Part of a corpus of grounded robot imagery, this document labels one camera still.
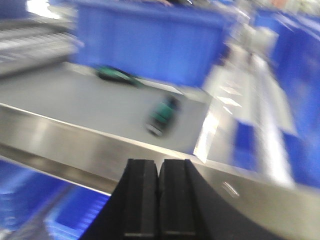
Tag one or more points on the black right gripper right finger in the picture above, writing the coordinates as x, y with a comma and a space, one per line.
190, 209

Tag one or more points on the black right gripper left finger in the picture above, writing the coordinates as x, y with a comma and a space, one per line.
131, 213

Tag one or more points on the green black screwdriver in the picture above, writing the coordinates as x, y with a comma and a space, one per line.
161, 118
116, 75

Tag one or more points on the large grey metal tray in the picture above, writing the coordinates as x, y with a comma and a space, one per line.
64, 121

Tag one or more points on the blue bin centre rack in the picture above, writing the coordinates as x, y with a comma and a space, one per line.
173, 44

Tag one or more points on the blue bin right front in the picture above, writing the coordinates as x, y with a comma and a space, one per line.
298, 73

